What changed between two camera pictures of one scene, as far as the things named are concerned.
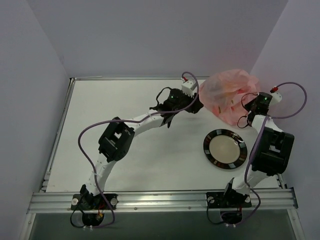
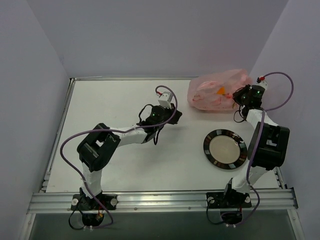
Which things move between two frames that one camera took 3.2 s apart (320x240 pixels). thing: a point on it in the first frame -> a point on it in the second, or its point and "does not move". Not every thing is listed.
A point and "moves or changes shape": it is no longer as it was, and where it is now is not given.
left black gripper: (194, 105) -> (173, 117)
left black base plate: (86, 201) does not move
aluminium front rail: (58, 202) does not move
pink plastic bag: (222, 94) moves or changes shape
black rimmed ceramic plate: (225, 148) does not move
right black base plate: (225, 200) does not move
